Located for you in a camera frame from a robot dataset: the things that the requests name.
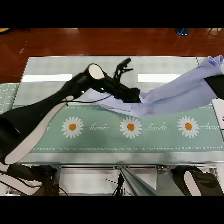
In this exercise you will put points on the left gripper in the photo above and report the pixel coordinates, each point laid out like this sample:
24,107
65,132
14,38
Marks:
130,94

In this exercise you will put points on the silver frame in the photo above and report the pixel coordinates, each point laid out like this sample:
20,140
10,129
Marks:
141,187

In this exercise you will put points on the light blue shirt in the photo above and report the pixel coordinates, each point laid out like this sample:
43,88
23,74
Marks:
173,96

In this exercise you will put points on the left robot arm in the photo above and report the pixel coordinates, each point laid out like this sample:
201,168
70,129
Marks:
36,116

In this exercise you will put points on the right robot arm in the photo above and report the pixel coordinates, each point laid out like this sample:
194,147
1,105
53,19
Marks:
200,183

